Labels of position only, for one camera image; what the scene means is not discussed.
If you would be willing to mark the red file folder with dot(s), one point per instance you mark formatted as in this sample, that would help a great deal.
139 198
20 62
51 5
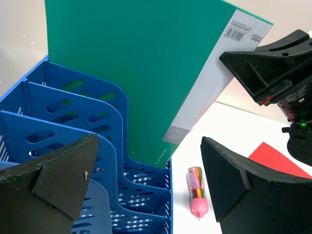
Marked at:
270 157

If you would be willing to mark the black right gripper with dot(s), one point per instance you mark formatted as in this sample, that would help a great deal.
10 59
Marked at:
258 71

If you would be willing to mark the green clip file folder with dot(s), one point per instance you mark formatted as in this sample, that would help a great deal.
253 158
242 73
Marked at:
163 54

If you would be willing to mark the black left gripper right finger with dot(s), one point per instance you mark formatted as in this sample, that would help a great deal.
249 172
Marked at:
250 198

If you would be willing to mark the blue plastic file organizer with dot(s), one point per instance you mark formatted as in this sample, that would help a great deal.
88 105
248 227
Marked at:
53 106

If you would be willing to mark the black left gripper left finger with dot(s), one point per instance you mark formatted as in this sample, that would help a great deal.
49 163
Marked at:
45 195

